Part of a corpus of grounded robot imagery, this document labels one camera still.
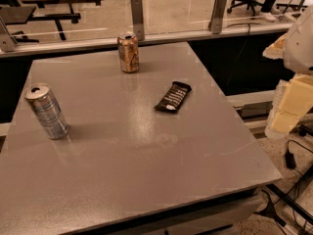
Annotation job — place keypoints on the black rxbar chocolate bar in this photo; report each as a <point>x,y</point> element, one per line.
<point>174,97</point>

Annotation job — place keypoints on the metal bracket left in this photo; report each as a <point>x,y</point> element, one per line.
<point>7,42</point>

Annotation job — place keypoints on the metal bracket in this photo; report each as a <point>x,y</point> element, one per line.
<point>215,24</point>
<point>7,42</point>
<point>138,18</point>

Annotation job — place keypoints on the orange soda can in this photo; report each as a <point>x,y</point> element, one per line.
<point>128,51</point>

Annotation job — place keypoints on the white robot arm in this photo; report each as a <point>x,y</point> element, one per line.
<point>298,49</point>

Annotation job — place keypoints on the person leg white shoe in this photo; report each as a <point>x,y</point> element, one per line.
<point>266,11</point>

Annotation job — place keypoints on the metal bracket centre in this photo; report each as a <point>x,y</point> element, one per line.
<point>138,18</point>

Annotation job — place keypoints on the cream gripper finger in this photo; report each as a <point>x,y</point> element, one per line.
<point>292,100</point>
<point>275,50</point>

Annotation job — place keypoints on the dark bench table left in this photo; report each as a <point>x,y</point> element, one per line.
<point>23,15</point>

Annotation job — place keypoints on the metal bracket right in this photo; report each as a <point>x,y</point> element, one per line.
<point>215,24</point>

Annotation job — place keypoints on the silver blue energy drink can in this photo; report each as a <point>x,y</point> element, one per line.
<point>47,110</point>

